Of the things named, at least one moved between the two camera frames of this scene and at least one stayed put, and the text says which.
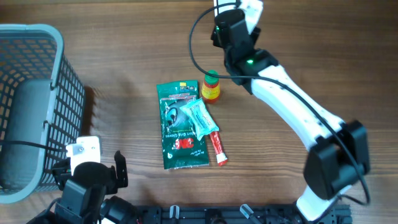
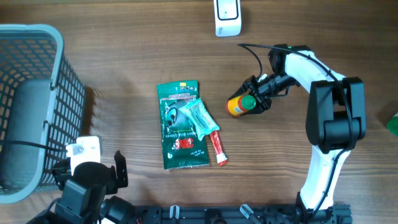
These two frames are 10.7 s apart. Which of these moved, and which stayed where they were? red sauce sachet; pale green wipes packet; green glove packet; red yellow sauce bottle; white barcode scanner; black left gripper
Moved: white barcode scanner; red yellow sauce bottle
Stayed: black left gripper; green glove packet; red sauce sachet; pale green wipes packet
